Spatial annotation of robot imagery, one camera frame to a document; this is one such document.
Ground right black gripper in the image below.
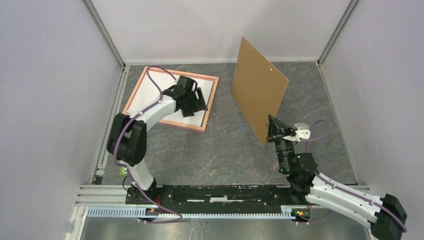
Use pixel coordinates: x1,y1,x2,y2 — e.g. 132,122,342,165
265,114,294,173

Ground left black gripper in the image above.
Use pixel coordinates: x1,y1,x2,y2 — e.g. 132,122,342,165
180,87,208,118

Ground orange picture frame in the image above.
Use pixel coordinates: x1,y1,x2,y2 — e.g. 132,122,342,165
121,65,220,133

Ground brown cardboard backing board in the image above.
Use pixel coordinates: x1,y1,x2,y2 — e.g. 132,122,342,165
231,37,289,145

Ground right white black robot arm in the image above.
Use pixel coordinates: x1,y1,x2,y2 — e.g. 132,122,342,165
266,115,408,240

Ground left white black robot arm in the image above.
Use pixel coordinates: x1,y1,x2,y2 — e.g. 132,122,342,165
106,75,208,204

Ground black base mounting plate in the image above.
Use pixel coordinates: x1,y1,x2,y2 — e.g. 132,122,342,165
125,184,311,215

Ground green owl sticker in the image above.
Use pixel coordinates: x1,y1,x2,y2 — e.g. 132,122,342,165
119,167,128,177

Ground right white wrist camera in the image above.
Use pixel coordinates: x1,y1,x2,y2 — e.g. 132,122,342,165
293,122,311,142

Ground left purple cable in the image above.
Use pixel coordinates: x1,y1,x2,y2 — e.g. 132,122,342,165
112,66,184,225

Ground purple cable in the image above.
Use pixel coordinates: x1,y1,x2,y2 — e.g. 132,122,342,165
112,66,184,225
291,119,408,233

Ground white slotted cable duct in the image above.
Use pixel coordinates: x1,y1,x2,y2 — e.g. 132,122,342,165
87,206,295,220

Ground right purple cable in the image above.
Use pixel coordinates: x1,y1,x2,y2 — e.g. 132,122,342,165
291,119,408,233

